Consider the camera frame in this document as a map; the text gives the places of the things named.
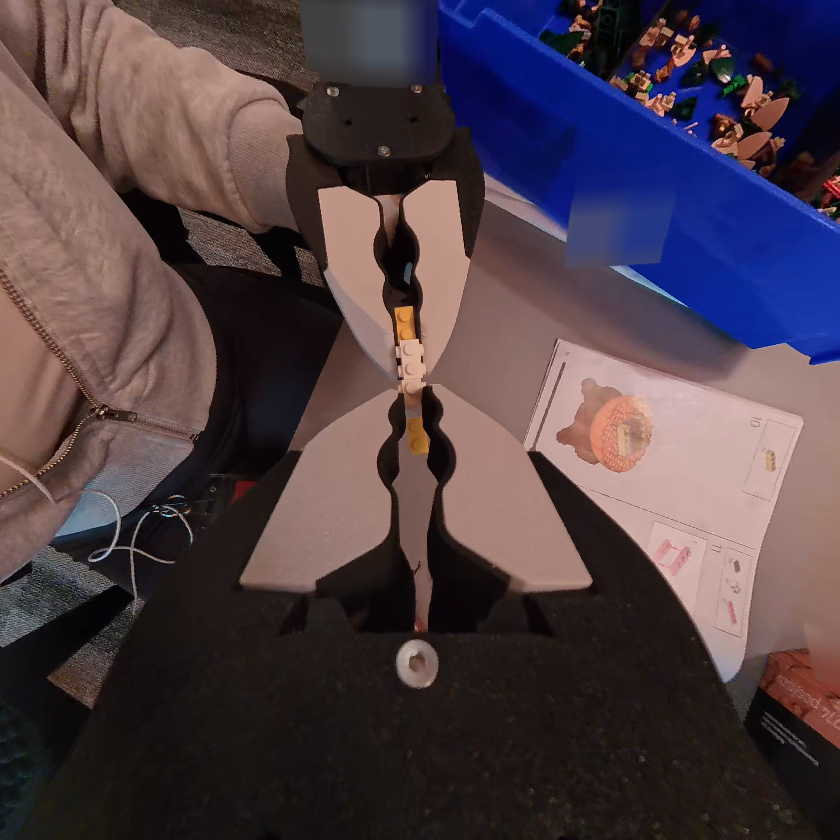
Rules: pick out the black orchid print set box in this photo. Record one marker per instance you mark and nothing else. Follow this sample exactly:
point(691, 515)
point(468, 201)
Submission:
point(801, 748)

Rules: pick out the small white brick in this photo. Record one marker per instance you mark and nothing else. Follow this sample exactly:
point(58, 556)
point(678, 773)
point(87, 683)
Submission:
point(410, 381)
point(410, 357)

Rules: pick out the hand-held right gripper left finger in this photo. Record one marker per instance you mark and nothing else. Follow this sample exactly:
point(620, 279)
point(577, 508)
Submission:
point(315, 512)

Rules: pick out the blue plastic bin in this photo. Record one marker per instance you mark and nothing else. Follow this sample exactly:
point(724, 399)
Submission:
point(525, 131)

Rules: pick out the yellow long brick plate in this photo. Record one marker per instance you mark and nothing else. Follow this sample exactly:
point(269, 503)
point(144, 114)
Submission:
point(406, 322)

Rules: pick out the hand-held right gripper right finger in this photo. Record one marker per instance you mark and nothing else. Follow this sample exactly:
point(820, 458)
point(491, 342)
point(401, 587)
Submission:
point(512, 512)

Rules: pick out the brick set instruction booklet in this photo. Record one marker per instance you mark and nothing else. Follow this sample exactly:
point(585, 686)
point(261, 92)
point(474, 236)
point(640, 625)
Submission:
point(709, 433)

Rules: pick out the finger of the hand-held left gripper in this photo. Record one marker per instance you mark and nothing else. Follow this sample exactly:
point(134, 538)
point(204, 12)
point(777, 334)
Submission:
point(352, 250)
point(442, 250)

